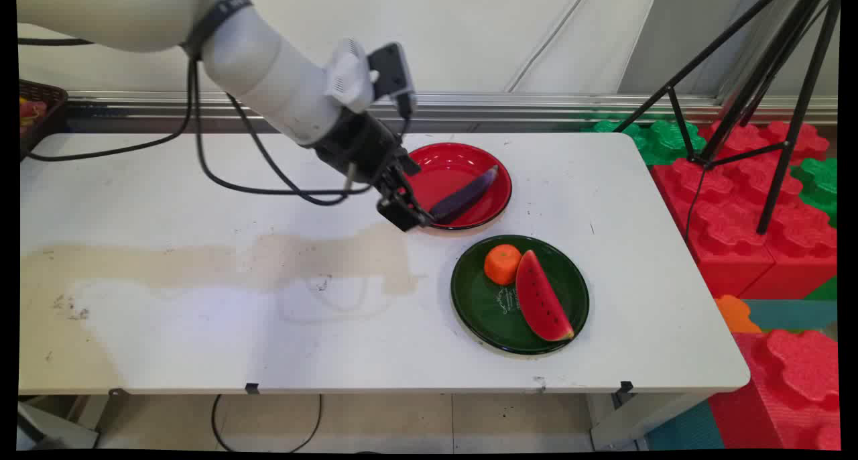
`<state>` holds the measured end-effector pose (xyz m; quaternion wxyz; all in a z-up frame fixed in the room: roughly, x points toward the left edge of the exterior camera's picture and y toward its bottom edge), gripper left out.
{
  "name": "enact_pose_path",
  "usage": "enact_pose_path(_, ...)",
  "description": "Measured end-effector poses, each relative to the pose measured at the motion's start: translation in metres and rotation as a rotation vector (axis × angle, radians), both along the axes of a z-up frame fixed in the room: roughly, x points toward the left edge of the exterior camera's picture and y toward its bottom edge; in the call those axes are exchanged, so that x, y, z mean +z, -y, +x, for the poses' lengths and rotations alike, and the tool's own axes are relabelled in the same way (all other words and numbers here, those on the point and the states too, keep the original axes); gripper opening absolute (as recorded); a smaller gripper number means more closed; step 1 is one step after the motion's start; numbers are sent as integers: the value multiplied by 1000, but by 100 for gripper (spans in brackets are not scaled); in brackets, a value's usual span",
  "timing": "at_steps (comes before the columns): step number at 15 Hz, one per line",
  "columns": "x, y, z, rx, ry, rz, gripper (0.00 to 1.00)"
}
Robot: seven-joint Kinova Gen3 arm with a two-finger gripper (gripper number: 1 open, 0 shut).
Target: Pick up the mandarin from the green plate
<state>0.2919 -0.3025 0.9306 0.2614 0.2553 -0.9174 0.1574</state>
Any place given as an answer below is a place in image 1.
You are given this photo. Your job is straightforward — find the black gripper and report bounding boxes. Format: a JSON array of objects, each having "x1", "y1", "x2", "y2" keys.
[{"x1": 311, "y1": 107, "x2": 436, "y2": 233}]

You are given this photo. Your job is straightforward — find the orange toy tangerine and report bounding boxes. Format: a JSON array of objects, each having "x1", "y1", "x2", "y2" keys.
[{"x1": 483, "y1": 243, "x2": 523, "y2": 286}]

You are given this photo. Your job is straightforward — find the red round plate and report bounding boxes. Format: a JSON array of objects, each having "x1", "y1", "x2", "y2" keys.
[{"x1": 400, "y1": 142, "x2": 513, "y2": 231}]

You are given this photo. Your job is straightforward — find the purple toy eggplant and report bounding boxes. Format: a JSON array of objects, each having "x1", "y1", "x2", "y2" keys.
[{"x1": 428, "y1": 165, "x2": 500, "y2": 223}]

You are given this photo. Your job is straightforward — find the green round plate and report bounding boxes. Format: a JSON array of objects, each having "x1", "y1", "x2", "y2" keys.
[{"x1": 450, "y1": 235, "x2": 591, "y2": 355}]

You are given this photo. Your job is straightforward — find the red toy watermelon slice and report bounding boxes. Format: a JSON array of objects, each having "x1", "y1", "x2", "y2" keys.
[{"x1": 515, "y1": 249, "x2": 576, "y2": 343}]

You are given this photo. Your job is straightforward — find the green foam block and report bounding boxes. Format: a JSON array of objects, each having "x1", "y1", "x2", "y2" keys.
[
  {"x1": 790, "y1": 157, "x2": 839, "y2": 229},
  {"x1": 580, "y1": 117, "x2": 709, "y2": 167}
]

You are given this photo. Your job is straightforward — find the large red foam block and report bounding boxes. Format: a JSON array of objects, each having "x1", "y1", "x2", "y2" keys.
[{"x1": 652, "y1": 119, "x2": 839, "y2": 300}]

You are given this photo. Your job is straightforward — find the white table leg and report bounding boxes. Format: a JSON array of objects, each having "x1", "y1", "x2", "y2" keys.
[{"x1": 589, "y1": 392, "x2": 715, "y2": 451}]

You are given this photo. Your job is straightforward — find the orange foam piece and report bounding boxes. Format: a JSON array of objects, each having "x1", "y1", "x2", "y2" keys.
[{"x1": 713, "y1": 294, "x2": 763, "y2": 334}]

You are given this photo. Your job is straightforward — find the dark wicker basket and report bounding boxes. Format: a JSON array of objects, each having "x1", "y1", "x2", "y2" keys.
[{"x1": 19, "y1": 79, "x2": 69, "y2": 162}]

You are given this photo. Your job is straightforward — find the black tripod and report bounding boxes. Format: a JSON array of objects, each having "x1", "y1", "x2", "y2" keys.
[{"x1": 612, "y1": 0, "x2": 843, "y2": 237}]

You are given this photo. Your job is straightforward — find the teal foam mat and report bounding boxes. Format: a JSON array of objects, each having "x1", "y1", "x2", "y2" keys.
[{"x1": 741, "y1": 298, "x2": 839, "y2": 333}]

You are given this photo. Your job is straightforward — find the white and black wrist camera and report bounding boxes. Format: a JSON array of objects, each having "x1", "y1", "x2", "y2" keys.
[{"x1": 325, "y1": 38, "x2": 418, "y2": 120}]

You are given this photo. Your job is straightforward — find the black looping robot cable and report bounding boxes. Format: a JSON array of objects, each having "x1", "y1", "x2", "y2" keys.
[{"x1": 190, "y1": 56, "x2": 373, "y2": 207}]

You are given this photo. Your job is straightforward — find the aluminium window rail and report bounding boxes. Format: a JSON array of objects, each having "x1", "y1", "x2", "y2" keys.
[{"x1": 66, "y1": 90, "x2": 839, "y2": 127}]

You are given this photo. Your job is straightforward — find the black arm strap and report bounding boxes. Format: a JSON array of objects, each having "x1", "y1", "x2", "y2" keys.
[{"x1": 180, "y1": 0, "x2": 255, "y2": 61}]

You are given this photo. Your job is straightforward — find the black thin cable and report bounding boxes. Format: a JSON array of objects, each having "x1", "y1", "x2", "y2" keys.
[{"x1": 19, "y1": 38, "x2": 196, "y2": 163}]

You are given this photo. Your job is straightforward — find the black floor cable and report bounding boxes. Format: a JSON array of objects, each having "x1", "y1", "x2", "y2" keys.
[{"x1": 210, "y1": 394, "x2": 324, "y2": 453}]

